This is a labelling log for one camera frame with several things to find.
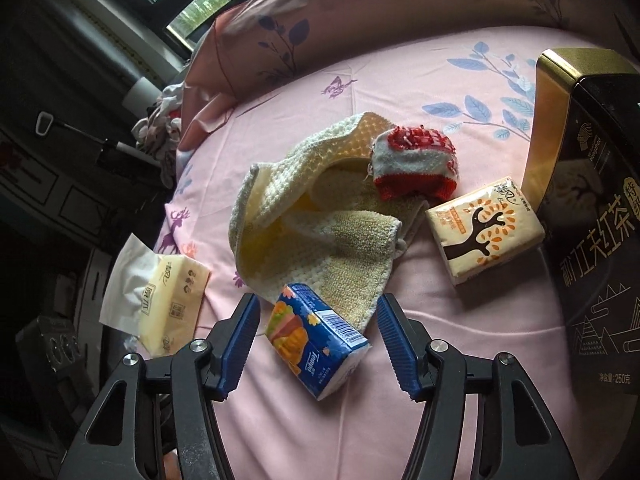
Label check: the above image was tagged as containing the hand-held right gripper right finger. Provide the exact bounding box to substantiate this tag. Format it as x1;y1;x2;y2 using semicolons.
376;294;578;480

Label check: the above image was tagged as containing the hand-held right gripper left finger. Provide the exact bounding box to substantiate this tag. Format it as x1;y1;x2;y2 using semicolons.
59;294;262;480

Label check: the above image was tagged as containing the blue tissue pack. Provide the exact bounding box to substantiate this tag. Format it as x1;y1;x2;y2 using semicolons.
264;282;370;401

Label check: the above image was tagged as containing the yellow soft tissue pack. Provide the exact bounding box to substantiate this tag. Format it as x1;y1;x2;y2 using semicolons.
99;232;212;358

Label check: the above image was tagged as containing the pink floral bed sheet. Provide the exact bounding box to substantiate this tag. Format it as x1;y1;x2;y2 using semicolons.
152;25;640;480

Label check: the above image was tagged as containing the cream tree-print tissue pack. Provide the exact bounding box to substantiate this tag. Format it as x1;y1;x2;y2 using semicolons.
425;176;546;286

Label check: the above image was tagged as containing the yellow waffle towel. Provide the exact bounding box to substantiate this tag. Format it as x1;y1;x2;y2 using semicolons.
228;112;431;333

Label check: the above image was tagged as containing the black box with round dials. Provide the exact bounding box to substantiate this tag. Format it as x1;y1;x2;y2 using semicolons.
15;316;96;391

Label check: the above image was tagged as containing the red and white knitted hat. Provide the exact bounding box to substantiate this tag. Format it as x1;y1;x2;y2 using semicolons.
367;124;458;202

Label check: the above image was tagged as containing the black and gold tea tin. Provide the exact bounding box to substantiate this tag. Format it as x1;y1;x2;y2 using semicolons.
520;49;640;408

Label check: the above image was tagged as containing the pile of clothes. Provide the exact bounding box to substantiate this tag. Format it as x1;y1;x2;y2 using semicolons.
131;82;187;188

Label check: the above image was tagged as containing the white cylinder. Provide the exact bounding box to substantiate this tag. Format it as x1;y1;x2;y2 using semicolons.
122;77;161;116

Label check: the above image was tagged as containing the pink floral pillow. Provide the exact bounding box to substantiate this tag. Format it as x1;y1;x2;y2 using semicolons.
182;0;601;116

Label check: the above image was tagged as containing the grey curtain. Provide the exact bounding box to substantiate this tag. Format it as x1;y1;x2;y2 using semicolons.
30;0;166;111

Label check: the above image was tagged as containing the long-handled cleaning tool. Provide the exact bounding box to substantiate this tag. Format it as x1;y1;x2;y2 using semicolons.
36;111;146;161

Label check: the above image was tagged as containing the black window frame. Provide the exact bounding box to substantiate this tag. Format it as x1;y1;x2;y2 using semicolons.
65;0;261;53

